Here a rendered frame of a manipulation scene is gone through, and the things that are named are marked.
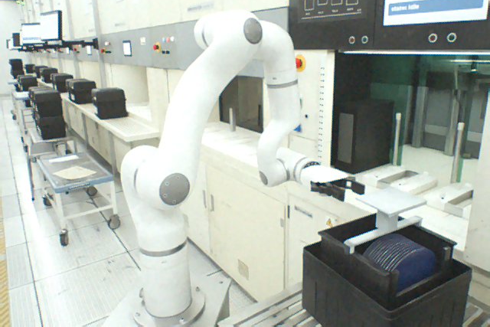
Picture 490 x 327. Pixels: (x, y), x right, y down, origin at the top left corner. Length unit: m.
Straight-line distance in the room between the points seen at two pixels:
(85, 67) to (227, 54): 4.78
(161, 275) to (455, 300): 0.67
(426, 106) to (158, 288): 1.66
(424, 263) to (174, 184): 0.58
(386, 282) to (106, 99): 3.05
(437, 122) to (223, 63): 1.50
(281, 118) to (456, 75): 0.83
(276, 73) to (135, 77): 3.25
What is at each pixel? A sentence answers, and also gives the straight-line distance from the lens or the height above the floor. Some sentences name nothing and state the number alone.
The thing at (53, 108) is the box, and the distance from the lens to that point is 4.55.
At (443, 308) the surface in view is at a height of 0.87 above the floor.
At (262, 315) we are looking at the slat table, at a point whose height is 0.76.
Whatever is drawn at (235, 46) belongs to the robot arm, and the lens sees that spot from 0.83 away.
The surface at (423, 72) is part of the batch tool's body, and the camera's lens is 1.69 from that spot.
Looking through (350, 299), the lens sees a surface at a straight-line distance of 0.86.
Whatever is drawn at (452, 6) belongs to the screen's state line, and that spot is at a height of 1.51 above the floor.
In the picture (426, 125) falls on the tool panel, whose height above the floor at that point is 0.99.
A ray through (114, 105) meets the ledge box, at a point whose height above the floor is 0.92.
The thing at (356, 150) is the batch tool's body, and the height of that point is 0.98.
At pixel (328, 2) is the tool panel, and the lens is 1.34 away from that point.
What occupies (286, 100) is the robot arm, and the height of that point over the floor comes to 1.27.
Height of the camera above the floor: 1.42
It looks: 16 degrees down
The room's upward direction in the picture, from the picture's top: 1 degrees counter-clockwise
